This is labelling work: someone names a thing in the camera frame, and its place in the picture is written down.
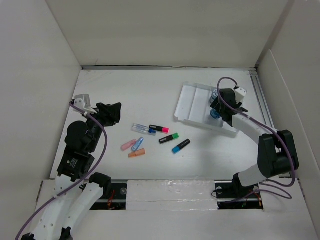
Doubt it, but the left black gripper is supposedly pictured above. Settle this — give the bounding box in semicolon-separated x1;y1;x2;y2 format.
83;102;121;152

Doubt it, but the blue slime jar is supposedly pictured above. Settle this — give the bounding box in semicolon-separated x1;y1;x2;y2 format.
210;108;221;120
209;88;219;104

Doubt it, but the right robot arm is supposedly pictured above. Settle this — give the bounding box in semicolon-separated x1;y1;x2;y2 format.
210;87;300;198

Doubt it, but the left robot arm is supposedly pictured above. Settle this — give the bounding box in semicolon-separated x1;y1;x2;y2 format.
16;98;122;240

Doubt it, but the clear glue stick blue cap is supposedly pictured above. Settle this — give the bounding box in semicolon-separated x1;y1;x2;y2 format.
131;123;156;135

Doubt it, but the pink translucent eraser case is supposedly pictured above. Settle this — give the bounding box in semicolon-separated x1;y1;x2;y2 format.
120;139;137;151

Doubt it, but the white divided organizer tray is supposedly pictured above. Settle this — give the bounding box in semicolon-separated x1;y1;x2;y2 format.
174;82;239;138

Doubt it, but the blue translucent eraser case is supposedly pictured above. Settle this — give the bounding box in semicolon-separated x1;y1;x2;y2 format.
131;137;144;152

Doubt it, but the pink cap black highlighter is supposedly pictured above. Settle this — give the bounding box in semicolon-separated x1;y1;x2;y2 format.
149;125;170;134

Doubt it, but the orange translucent eraser case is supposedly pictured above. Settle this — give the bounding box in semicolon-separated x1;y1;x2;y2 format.
128;148;146;158

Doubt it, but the green cap black highlighter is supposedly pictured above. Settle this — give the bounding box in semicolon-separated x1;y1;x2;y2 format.
158;133;179;144

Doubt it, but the blue cap black highlighter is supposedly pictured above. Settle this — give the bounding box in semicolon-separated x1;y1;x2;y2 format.
172;139;191;154

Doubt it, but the white foam block front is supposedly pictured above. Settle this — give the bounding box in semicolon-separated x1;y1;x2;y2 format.
126;180;218;212

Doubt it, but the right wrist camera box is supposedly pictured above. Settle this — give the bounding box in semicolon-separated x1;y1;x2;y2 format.
233;86;247;103

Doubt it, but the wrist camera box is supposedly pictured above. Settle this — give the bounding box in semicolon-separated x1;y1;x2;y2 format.
233;86;247;103
72;94;91;111

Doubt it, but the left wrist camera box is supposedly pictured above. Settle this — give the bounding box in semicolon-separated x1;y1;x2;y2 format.
72;94;91;111

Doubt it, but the metal rail right edge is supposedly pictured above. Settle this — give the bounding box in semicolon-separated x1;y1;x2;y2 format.
249;70;275;128

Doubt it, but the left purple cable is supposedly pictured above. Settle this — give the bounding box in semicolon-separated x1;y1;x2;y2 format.
14;101;109;240

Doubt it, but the purple cable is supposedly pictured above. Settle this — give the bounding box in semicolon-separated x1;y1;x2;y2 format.
14;101;109;240
216;76;297;201

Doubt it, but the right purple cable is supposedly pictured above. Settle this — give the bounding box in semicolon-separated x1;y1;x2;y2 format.
216;76;297;201

